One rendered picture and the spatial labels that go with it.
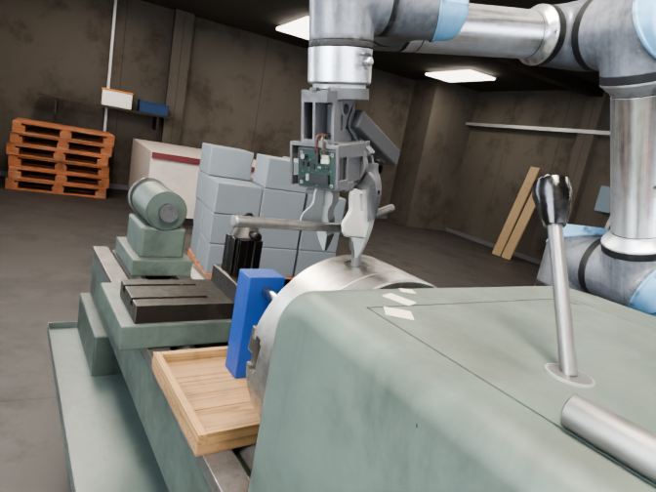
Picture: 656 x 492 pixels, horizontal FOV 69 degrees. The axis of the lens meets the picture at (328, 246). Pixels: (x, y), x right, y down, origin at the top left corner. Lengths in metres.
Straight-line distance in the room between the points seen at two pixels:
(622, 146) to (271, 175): 3.52
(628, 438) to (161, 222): 1.53
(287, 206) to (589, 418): 4.04
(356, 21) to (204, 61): 8.70
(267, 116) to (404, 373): 9.26
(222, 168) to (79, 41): 5.00
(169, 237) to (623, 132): 1.34
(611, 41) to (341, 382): 0.66
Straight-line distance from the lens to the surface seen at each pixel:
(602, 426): 0.32
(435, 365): 0.36
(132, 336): 1.17
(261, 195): 4.19
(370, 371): 0.37
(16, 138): 7.96
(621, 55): 0.87
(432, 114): 10.50
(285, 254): 4.39
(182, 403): 0.93
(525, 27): 0.88
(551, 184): 0.45
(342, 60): 0.57
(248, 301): 0.98
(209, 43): 9.30
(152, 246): 1.71
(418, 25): 0.62
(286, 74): 9.70
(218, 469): 0.86
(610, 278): 0.99
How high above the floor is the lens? 1.39
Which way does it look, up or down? 12 degrees down
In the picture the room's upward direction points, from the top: 11 degrees clockwise
